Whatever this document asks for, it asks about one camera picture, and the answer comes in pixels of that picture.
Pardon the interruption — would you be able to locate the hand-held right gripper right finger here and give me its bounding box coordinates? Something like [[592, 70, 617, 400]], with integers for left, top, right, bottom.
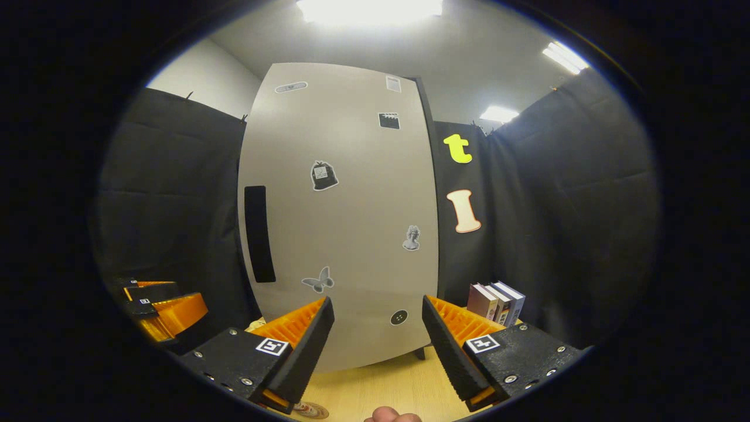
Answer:
[[421, 294, 588, 413]]

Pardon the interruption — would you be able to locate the beige cabinet door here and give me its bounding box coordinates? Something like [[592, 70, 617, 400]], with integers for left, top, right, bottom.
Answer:
[[237, 62, 441, 373]]

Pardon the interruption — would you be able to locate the beige book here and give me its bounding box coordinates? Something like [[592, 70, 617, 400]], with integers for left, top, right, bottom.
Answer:
[[483, 282, 512, 326]]

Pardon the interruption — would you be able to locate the black door handle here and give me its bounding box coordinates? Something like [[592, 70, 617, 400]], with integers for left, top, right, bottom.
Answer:
[[243, 185, 278, 284]]

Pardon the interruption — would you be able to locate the black backdrop cloth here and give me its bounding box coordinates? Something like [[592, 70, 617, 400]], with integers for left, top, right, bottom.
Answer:
[[94, 67, 663, 352]]

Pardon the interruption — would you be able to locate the long ceiling light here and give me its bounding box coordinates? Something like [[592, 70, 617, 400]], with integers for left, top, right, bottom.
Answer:
[[541, 40, 591, 75]]

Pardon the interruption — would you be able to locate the maroon book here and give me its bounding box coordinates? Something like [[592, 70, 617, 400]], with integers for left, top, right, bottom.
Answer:
[[466, 283, 499, 322]]

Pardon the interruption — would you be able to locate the small ceiling light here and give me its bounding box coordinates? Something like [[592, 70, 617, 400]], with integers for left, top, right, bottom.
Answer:
[[479, 105, 520, 124]]

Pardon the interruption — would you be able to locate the large ceiling light panel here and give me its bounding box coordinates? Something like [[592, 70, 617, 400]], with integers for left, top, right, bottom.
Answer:
[[295, 0, 444, 25]]

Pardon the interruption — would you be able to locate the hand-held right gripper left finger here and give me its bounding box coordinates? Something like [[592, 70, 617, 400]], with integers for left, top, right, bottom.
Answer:
[[180, 296, 336, 416]]

